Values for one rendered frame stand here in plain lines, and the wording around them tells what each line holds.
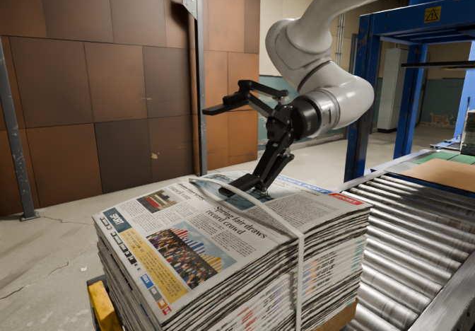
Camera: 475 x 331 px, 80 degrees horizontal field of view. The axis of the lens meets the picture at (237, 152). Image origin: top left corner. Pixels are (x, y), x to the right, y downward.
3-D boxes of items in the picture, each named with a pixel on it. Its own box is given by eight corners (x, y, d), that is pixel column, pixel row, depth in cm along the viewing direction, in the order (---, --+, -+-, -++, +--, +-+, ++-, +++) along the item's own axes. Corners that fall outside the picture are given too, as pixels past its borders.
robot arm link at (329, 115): (341, 134, 57) (322, 143, 54) (305, 129, 64) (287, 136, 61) (339, 89, 54) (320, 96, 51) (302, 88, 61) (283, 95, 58)
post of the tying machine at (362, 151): (344, 289, 172) (375, 12, 133) (331, 281, 179) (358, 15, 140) (352, 283, 177) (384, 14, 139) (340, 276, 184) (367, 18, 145)
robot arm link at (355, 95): (322, 143, 62) (286, 100, 66) (360, 124, 70) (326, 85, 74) (354, 113, 54) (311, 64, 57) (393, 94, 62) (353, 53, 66)
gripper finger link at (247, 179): (248, 172, 52) (249, 176, 52) (217, 189, 48) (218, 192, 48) (259, 176, 50) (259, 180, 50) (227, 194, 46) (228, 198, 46)
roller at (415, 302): (427, 331, 57) (431, 310, 55) (266, 233, 93) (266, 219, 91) (437, 319, 59) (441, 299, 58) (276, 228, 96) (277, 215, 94)
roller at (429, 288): (439, 315, 60) (443, 295, 59) (280, 227, 96) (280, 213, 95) (447, 304, 63) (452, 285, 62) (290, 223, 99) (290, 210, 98)
